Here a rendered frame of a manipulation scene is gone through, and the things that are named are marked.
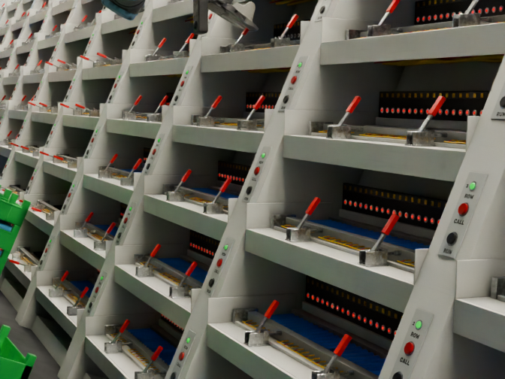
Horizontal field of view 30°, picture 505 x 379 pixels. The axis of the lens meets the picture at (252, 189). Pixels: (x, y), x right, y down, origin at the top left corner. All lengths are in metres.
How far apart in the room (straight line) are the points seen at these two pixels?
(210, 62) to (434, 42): 1.03
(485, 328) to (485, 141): 0.27
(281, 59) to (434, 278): 0.90
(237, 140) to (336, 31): 0.35
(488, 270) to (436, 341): 0.12
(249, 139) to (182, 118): 0.52
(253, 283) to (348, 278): 0.43
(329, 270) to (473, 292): 0.35
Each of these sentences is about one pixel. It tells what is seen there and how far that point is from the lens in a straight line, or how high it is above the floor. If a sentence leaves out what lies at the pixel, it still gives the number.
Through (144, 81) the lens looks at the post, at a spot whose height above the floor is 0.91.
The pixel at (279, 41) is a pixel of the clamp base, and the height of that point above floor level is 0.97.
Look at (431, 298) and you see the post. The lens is 1.29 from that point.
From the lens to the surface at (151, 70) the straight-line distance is 2.98.
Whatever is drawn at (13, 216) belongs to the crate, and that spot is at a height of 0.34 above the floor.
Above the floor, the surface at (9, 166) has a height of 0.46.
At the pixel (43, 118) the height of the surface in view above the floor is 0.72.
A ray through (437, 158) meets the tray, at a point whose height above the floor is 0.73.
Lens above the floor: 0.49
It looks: 4 degrees up
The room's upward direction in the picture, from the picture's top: 22 degrees clockwise
